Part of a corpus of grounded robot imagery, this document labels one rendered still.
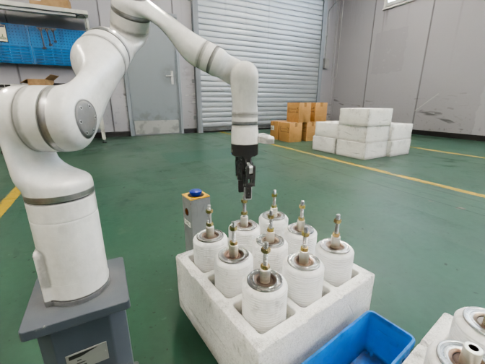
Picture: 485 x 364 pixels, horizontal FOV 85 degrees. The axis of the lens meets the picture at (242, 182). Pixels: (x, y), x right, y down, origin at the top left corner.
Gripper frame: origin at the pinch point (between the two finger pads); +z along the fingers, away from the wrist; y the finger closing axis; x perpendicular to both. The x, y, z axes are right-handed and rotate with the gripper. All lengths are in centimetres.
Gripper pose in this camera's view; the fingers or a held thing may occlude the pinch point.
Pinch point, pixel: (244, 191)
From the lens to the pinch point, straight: 77.7
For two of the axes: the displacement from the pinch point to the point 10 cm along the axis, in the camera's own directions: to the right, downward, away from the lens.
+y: 2.5, 2.8, -9.3
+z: 0.0, 9.6, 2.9
